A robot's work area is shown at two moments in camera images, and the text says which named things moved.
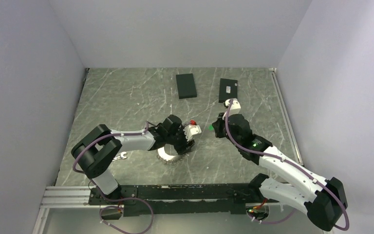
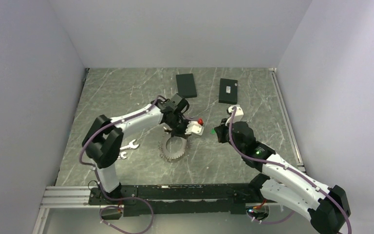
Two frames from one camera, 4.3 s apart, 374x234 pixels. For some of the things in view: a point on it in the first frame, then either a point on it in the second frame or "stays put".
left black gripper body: (178, 140) → (179, 126)
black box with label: (228, 89) stays put
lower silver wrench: (122, 156) stays put
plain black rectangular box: (186, 86) stays put
